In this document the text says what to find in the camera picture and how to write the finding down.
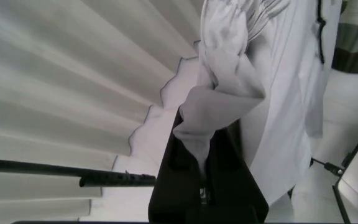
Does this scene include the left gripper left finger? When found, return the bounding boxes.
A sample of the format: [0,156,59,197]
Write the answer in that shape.
[147,107,205,223]

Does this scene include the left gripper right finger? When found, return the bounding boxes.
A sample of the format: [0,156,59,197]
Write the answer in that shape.
[203,119,270,223]

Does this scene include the pale grey shorts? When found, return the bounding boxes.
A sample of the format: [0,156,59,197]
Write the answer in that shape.
[172,0,343,207]

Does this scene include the black clothes rack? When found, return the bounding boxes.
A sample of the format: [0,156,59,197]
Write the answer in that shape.
[0,157,157,189]

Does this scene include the white laundry basket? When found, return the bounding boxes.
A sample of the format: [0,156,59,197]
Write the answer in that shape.
[331,0,358,75]

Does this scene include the black cable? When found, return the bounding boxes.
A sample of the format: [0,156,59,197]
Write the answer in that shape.
[308,157,345,177]

